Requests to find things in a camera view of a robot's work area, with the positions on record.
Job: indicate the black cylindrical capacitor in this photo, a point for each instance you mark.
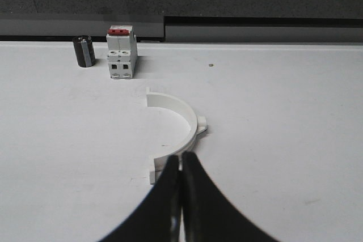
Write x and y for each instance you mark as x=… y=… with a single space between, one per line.
x=84 y=51

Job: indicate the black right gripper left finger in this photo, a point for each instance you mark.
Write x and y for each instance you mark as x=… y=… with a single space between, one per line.
x=157 y=217

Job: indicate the white half pipe clamp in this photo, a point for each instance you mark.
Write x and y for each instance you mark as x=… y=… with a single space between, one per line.
x=195 y=125

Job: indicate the white red circuit breaker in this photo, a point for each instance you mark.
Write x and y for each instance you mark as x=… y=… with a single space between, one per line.
x=122 y=51

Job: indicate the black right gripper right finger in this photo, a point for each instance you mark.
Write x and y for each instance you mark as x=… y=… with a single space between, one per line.
x=208 y=214

